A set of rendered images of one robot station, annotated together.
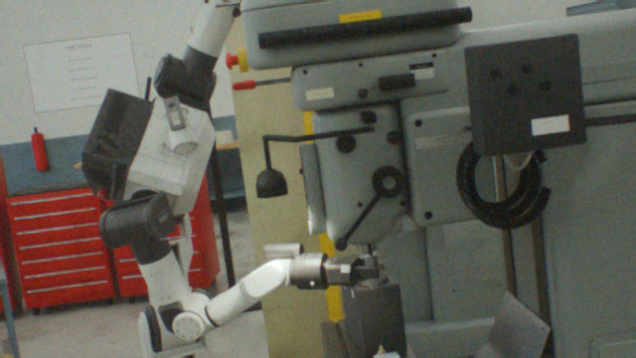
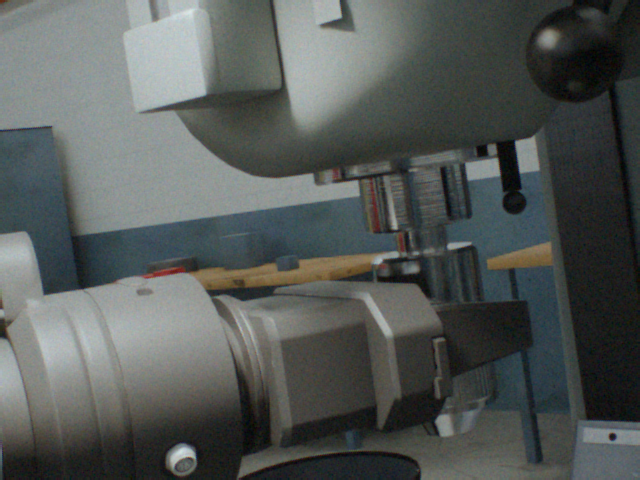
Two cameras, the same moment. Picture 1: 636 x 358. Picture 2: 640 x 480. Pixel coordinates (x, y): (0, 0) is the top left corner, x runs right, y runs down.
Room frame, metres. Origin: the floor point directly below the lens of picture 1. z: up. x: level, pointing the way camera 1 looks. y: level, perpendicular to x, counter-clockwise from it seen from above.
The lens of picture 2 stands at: (1.54, 0.26, 1.31)
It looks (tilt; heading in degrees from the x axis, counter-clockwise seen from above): 3 degrees down; 316
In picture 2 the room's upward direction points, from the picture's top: 9 degrees counter-clockwise
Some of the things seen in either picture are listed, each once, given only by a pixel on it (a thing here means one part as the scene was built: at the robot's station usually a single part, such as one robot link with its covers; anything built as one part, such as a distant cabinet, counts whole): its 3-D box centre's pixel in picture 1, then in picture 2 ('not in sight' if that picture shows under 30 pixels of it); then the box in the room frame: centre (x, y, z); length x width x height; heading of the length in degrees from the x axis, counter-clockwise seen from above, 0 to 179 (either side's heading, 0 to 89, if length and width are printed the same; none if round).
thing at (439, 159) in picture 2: not in sight; (409, 162); (1.85, -0.10, 1.31); 0.09 x 0.09 x 0.01
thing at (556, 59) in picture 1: (525, 94); not in sight; (1.53, -0.42, 1.62); 0.20 x 0.09 x 0.21; 93
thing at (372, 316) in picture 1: (372, 307); not in sight; (2.21, -0.12, 1.03); 0.22 x 0.12 x 0.20; 10
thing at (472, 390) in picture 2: (370, 270); (436, 338); (1.85, -0.10, 1.23); 0.05 x 0.05 x 0.06
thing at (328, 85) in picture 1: (365, 79); not in sight; (1.85, -0.15, 1.68); 0.34 x 0.24 x 0.10; 93
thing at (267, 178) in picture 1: (270, 181); not in sight; (1.81, 0.10, 1.48); 0.07 x 0.07 x 0.06
